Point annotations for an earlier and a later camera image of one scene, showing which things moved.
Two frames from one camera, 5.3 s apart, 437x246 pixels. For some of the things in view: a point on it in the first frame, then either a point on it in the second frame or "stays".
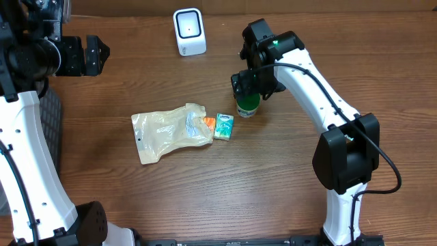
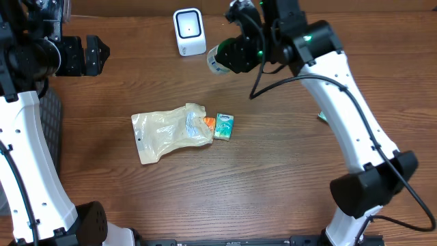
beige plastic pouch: (157, 133) stays
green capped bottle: (247, 104) → (212, 61)
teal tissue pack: (224, 126) stays
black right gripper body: (257, 83) → (246, 59)
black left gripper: (80, 66) stays
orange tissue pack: (210, 121) stays
